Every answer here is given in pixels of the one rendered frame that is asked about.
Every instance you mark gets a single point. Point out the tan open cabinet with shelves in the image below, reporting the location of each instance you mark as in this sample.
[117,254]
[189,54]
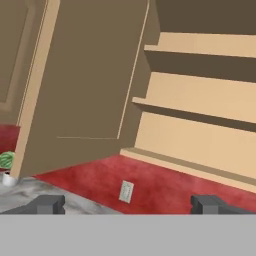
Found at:
[200,100]

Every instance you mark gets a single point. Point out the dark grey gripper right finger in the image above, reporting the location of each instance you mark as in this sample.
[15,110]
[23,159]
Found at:
[206,205]

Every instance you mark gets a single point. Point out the brown open cabinet door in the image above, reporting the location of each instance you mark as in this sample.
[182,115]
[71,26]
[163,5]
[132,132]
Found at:
[85,83]

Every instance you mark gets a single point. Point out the closed brown cabinet door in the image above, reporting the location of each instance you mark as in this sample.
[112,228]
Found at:
[15,56]

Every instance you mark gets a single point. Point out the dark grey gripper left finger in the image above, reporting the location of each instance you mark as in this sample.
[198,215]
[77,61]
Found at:
[46,204]

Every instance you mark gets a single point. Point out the white wall socket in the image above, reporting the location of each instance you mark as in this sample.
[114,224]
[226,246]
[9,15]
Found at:
[126,191]

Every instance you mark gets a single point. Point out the green plant in white pot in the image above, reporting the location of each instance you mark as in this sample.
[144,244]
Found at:
[7,165]

